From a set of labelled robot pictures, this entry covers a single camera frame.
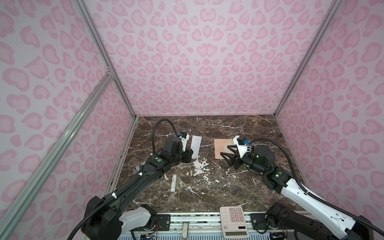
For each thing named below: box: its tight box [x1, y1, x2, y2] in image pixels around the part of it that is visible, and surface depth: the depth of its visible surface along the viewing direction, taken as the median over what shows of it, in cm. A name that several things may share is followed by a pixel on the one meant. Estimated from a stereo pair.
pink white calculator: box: [219, 206, 250, 239], surface depth 73 cm
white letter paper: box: [190, 135, 203, 159], surface depth 84 cm
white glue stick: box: [170, 174, 177, 193], surface depth 86 cm
